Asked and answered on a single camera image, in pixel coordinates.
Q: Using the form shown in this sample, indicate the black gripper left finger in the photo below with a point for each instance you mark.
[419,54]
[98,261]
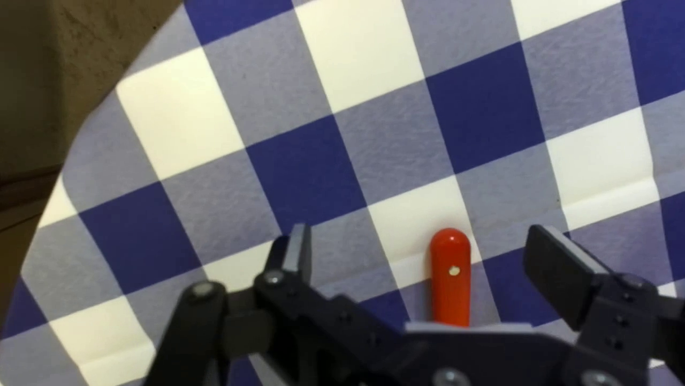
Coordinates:
[286,285]

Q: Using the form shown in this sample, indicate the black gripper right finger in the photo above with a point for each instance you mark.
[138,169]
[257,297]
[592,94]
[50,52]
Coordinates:
[613,314]

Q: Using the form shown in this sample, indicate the blue white checkered tablecloth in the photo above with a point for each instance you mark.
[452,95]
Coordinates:
[398,143]

